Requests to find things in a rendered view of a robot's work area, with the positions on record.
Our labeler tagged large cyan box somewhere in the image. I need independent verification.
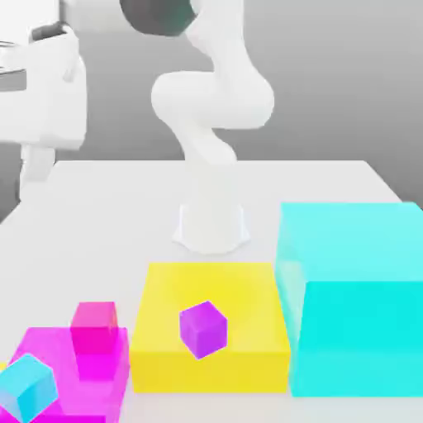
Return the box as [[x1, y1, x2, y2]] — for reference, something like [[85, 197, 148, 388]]
[[274, 201, 423, 398]]

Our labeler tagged small pink cube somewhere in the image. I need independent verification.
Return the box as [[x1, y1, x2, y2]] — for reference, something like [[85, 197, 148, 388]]
[[69, 301, 120, 382]]

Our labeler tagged large yellow box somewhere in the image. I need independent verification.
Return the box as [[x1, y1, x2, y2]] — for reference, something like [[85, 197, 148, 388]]
[[129, 262, 292, 394]]

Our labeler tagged small purple cube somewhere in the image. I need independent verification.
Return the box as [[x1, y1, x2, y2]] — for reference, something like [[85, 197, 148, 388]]
[[178, 299, 229, 360]]

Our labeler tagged large magenta box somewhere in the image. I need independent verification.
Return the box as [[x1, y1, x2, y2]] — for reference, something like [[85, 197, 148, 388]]
[[0, 326, 131, 423]]

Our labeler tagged small blue cube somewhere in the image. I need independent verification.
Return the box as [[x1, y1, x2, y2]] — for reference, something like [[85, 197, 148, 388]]
[[0, 352, 59, 423]]

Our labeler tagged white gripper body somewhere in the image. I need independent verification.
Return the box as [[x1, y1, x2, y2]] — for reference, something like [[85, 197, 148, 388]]
[[0, 42, 88, 152]]

